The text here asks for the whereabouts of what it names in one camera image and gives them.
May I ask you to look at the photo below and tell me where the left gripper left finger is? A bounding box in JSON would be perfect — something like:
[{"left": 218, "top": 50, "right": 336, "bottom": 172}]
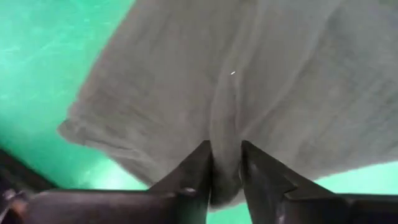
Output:
[{"left": 6, "top": 139, "right": 214, "bottom": 224}]

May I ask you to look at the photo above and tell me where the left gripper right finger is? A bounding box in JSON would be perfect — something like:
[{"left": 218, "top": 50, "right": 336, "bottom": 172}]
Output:
[{"left": 241, "top": 139, "right": 398, "bottom": 224}]

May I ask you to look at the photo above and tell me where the dark green garment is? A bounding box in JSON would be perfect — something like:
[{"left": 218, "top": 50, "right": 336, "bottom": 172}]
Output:
[{"left": 57, "top": 0, "right": 398, "bottom": 208}]

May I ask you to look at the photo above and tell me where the black aluminium table frame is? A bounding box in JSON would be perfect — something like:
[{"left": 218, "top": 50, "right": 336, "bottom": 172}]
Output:
[{"left": 0, "top": 148, "right": 58, "bottom": 195}]

